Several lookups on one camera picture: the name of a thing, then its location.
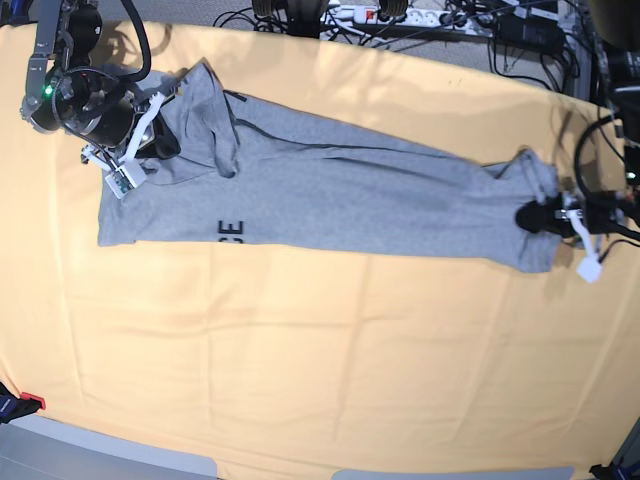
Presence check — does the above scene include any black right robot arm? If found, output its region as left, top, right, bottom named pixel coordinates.
left=21, top=1, right=180, bottom=170

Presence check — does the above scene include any black power adapter box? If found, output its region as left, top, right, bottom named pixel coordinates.
left=494, top=15, right=566, bottom=55

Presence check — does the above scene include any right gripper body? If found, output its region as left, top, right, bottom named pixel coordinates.
left=74, top=97, right=160, bottom=165

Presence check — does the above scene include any yellow table cloth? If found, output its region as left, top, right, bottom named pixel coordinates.
left=1, top=26, right=639, bottom=479

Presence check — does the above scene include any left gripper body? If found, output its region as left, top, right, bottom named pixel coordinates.
left=552, top=192, right=639, bottom=248

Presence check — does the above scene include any white power strip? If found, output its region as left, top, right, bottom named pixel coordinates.
left=321, top=2, right=492, bottom=38

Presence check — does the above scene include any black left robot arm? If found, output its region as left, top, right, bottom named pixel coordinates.
left=515, top=1, right=639, bottom=244

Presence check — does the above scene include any grey t-shirt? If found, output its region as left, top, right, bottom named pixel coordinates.
left=98, top=63, right=561, bottom=273

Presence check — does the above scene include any red black clamp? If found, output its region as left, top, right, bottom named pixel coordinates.
left=0, top=383, right=46, bottom=424

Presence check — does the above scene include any black corner clamp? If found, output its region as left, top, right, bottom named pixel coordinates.
left=589, top=463, right=639, bottom=480

